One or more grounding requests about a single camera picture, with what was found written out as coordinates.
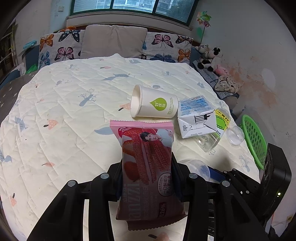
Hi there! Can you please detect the small cow plush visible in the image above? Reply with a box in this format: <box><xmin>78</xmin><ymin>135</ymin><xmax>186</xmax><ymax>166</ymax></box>
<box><xmin>196</xmin><ymin>44</ymin><xmax>210</xmax><ymax>55</ymax></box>

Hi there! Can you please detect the black and white mouse plush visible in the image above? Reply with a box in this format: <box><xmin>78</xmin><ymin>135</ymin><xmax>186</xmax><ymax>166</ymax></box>
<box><xmin>199</xmin><ymin>47</ymin><xmax>222</xmax><ymax>71</ymax></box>

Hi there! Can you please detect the pink plush toy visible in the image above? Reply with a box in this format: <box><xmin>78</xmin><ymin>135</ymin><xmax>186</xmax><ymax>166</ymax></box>
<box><xmin>214</xmin><ymin>66</ymin><xmax>230</xmax><ymax>76</ymax></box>

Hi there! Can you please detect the plush toy pile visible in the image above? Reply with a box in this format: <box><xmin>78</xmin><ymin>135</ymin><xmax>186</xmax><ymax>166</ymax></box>
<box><xmin>192</xmin><ymin>59</ymin><xmax>238</xmax><ymax>98</ymax></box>

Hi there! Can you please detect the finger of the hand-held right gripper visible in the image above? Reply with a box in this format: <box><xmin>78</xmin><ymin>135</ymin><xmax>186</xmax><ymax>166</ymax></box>
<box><xmin>207</xmin><ymin>165</ymin><xmax>262</xmax><ymax>198</ymax></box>

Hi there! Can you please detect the spotted beige cloth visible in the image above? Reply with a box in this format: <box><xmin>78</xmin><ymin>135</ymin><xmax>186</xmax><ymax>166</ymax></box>
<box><xmin>214</xmin><ymin>75</ymin><xmax>241</xmax><ymax>93</ymax></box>

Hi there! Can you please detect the butterfly print pillow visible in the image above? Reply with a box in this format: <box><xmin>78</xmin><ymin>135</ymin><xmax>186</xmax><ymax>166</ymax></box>
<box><xmin>38</xmin><ymin>29</ymin><xmax>85</xmax><ymax>70</ymax></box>
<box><xmin>142</xmin><ymin>32</ymin><xmax>193</xmax><ymax>63</ymax></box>

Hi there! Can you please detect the white milk carton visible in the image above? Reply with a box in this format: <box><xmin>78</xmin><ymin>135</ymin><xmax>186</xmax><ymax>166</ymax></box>
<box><xmin>177</xmin><ymin>95</ymin><xmax>224</xmax><ymax>139</ymax></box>

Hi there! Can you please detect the beige cushion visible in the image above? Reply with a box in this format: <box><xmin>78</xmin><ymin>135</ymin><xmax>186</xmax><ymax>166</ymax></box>
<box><xmin>80</xmin><ymin>25</ymin><xmax>148</xmax><ymax>59</ymax></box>

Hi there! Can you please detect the pink snack packet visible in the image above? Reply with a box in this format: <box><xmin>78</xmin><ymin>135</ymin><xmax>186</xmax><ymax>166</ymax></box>
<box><xmin>109</xmin><ymin>120</ymin><xmax>188</xmax><ymax>231</ymax></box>

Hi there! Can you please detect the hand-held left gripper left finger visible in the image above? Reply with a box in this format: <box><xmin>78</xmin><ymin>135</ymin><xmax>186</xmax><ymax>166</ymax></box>
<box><xmin>26</xmin><ymin>162</ymin><xmax>124</xmax><ymax>241</ymax></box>

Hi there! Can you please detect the clear bottle with green label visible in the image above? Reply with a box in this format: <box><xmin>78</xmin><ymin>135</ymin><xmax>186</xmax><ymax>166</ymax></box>
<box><xmin>194</xmin><ymin>108</ymin><xmax>232</xmax><ymax>153</ymax></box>

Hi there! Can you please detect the green framed window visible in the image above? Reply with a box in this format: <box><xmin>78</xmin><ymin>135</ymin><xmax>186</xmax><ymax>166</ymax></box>
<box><xmin>70</xmin><ymin>0</ymin><xmax>199</xmax><ymax>26</ymax></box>

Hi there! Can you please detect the clear plastic capsule half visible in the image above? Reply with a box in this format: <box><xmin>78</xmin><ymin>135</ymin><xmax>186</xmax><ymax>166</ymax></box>
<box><xmin>225</xmin><ymin>125</ymin><xmax>244</xmax><ymax>146</ymax></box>
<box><xmin>178</xmin><ymin>159</ymin><xmax>211</xmax><ymax>183</ymax></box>

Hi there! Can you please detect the grey star blanket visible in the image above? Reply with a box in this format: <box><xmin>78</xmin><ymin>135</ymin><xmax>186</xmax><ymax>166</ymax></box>
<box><xmin>0</xmin><ymin>72</ymin><xmax>37</xmax><ymax>121</ymax></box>

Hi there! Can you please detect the white paper cup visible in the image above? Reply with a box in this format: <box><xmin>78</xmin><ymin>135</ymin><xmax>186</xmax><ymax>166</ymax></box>
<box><xmin>130</xmin><ymin>85</ymin><xmax>179</xmax><ymax>119</ymax></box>

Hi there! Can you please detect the green plastic basket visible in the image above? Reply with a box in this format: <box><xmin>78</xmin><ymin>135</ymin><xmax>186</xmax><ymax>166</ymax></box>
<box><xmin>239</xmin><ymin>114</ymin><xmax>267</xmax><ymax>171</ymax></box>

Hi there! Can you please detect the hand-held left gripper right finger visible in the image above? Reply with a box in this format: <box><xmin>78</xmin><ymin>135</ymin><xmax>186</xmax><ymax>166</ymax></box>
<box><xmin>171</xmin><ymin>159</ymin><xmax>270</xmax><ymax>241</ymax></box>

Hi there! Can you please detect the colourful pinwheel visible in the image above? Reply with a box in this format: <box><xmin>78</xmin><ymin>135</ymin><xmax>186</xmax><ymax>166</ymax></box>
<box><xmin>196</xmin><ymin>11</ymin><xmax>212</xmax><ymax>39</ymax></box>

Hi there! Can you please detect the cluttered metal shelf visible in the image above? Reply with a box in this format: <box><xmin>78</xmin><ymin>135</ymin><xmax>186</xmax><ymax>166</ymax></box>
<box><xmin>0</xmin><ymin>22</ymin><xmax>18</xmax><ymax>75</ymax></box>

